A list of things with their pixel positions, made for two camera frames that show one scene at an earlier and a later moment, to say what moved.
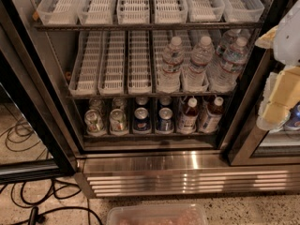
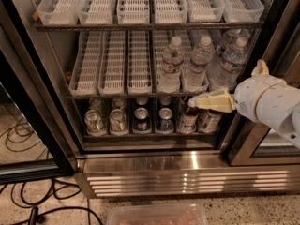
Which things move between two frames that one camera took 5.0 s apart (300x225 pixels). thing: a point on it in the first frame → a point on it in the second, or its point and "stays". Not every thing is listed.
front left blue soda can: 142,121 stays
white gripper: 289,42 → 248,97
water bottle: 225,76 stays
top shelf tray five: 204,3 stays
